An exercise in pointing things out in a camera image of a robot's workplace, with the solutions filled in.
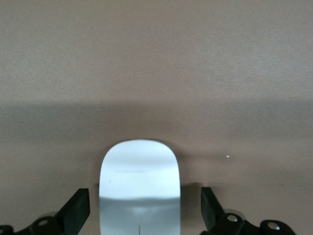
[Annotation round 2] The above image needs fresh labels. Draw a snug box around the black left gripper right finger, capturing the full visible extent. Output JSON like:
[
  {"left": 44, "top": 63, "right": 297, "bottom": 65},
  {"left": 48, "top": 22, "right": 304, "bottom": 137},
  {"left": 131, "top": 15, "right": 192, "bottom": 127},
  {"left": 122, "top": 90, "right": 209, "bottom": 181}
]
[{"left": 201, "top": 186, "right": 294, "bottom": 235}]

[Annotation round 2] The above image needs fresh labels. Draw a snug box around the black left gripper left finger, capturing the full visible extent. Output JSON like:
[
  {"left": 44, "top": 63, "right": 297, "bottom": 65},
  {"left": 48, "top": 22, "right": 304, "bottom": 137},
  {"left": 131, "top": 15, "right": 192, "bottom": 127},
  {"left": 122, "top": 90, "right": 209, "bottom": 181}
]
[{"left": 0, "top": 188, "right": 91, "bottom": 235}]

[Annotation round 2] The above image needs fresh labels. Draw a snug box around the white computer mouse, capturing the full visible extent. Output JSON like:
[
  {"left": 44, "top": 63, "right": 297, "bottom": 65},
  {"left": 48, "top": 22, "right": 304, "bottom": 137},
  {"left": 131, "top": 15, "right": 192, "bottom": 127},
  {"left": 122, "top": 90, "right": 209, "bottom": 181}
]
[{"left": 98, "top": 138, "right": 182, "bottom": 235}]

